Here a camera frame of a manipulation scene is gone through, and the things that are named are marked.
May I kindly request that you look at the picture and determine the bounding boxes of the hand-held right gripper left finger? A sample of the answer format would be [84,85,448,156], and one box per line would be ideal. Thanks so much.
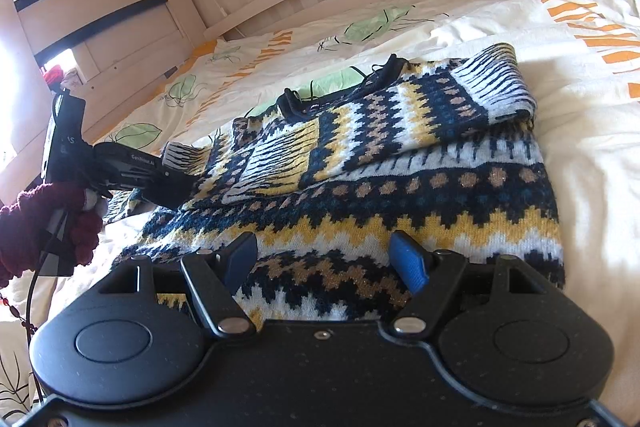
[97,231,259,339]

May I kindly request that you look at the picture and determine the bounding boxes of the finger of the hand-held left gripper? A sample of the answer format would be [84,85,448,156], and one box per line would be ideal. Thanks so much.
[134,167,199,211]

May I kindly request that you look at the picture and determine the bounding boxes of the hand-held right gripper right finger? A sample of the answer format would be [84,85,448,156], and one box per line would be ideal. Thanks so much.
[389,230,547,336]

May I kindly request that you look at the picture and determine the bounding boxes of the patterned knit sweater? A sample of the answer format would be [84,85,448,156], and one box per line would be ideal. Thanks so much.
[102,43,567,324]

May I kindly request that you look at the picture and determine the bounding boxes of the person's left hand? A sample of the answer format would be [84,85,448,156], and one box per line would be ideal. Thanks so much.
[0,183,107,289]

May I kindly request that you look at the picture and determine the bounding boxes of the leaf printed duvet cover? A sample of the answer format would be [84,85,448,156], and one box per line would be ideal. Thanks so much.
[0,0,640,427]

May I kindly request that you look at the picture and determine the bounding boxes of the black cable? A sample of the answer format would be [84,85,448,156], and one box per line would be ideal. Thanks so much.
[27,206,69,404]

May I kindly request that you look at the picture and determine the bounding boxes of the red bead string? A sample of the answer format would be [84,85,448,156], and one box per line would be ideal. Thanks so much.
[0,291,39,337]

